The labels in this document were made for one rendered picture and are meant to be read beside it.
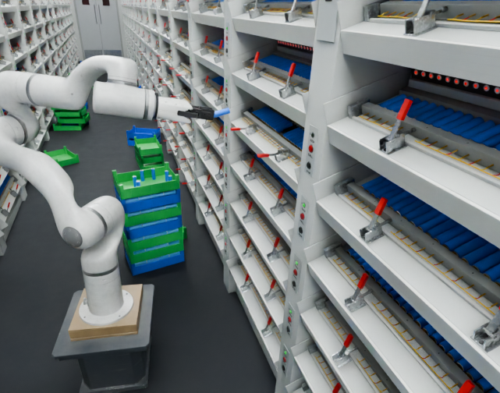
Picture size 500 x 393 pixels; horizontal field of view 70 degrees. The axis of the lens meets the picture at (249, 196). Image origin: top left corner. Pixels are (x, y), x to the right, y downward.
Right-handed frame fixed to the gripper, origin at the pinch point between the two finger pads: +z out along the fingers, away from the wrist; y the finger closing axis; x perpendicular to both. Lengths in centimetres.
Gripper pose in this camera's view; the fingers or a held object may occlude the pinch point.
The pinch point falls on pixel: (206, 113)
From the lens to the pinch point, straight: 111.6
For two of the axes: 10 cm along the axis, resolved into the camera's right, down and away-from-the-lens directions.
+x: 2.2, -9.0, -3.9
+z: 9.1, 0.4, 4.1
